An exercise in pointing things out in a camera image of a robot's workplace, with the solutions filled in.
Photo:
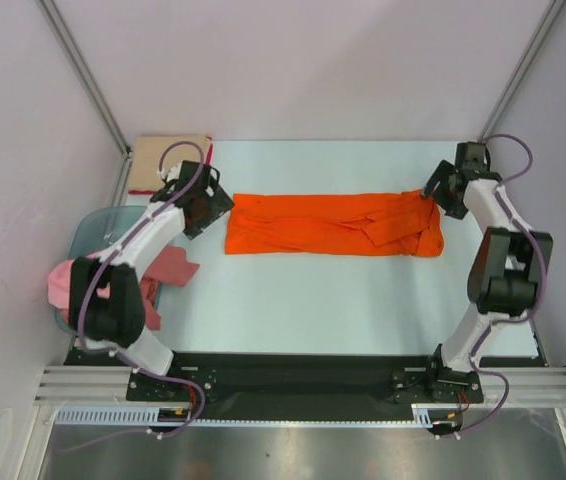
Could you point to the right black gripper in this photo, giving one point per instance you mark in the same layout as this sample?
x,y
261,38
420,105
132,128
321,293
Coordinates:
x,y
445,170

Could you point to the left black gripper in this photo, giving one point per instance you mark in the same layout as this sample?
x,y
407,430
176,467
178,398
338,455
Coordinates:
x,y
218,206

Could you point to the orange t shirt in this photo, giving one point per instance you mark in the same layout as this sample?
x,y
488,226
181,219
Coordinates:
x,y
368,224

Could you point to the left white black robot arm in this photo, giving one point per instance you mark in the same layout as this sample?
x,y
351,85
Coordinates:
x,y
106,305

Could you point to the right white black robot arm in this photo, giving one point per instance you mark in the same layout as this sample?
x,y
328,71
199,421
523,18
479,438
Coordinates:
x,y
506,282

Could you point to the folded red t shirt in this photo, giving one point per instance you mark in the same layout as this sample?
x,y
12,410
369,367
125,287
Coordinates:
x,y
208,150

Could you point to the folded beige t shirt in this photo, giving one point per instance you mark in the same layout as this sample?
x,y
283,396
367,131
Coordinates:
x,y
163,160

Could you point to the blue plastic basket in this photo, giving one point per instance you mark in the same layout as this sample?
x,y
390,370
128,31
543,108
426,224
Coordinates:
x,y
96,232

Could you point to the light pink t shirt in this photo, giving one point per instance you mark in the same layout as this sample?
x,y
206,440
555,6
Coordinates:
x,y
58,285

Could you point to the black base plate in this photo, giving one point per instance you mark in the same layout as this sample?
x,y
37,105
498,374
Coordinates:
x,y
303,388

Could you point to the right aluminium frame post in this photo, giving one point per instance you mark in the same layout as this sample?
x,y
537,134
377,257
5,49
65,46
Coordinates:
x,y
527,60

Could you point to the aluminium frame post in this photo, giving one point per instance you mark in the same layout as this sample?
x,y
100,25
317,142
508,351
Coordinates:
x,y
74,55
527,60

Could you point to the left aluminium frame post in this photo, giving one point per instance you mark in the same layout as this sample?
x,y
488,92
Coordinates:
x,y
74,55

